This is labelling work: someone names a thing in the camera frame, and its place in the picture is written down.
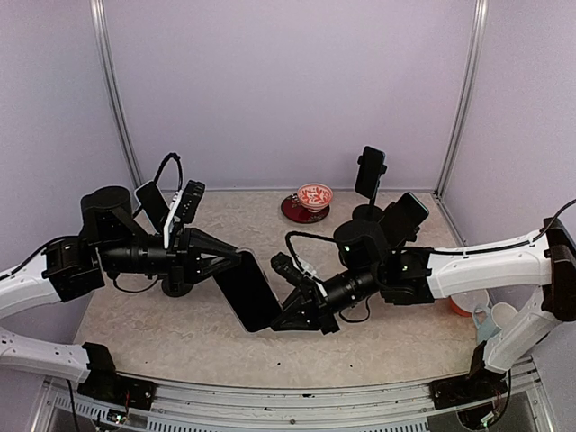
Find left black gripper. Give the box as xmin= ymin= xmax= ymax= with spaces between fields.
xmin=98 ymin=227 xmax=240 ymax=292

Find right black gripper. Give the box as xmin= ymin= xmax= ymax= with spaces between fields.
xmin=269 ymin=266 xmax=382 ymax=336

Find phone pink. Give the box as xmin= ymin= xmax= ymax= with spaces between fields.
xmin=214 ymin=249 xmax=283 ymax=333

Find folding phone stand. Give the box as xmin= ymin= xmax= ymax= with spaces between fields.
xmin=161 ymin=277 xmax=194 ymax=298

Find phone blue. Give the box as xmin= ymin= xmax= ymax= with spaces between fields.
xmin=377 ymin=192 xmax=428 ymax=244
xmin=135 ymin=180 xmax=169 ymax=234

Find black pole stand clamp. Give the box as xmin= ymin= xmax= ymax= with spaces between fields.
xmin=352 ymin=156 xmax=387 ymax=221

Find phone black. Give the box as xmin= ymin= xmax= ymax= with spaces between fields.
xmin=355 ymin=146 xmax=387 ymax=199

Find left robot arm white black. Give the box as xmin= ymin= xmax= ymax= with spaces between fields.
xmin=1 ymin=181 xmax=242 ymax=317

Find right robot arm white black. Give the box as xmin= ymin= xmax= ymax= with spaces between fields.
xmin=271 ymin=218 xmax=575 ymax=400

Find red saucer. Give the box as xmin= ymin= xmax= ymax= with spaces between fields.
xmin=280 ymin=194 xmax=330 ymax=224

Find red patterned teacup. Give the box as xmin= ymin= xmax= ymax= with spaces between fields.
xmin=297 ymin=184 xmax=334 ymax=212

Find orange white bowl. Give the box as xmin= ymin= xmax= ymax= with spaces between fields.
xmin=450 ymin=290 xmax=490 ymax=317

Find light blue mug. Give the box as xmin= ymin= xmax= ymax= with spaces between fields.
xmin=472 ymin=303 xmax=501 ymax=345

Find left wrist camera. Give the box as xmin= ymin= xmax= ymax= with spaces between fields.
xmin=162 ymin=180 xmax=205 ymax=249

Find front aluminium rail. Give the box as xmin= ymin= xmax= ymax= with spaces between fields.
xmin=31 ymin=355 xmax=554 ymax=432

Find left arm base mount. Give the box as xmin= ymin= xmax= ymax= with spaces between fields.
xmin=77 ymin=342 xmax=157 ymax=411

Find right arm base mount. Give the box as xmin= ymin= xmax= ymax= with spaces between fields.
xmin=429 ymin=343 xmax=509 ymax=410

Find left aluminium frame post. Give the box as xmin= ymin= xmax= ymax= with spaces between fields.
xmin=89 ymin=0 xmax=143 ymax=188

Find aluminium frame post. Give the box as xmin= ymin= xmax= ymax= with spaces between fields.
xmin=435 ymin=0 xmax=489 ymax=201
xmin=89 ymin=0 xmax=143 ymax=188

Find right aluminium frame post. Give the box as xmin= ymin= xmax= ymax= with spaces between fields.
xmin=435 ymin=0 xmax=489 ymax=201

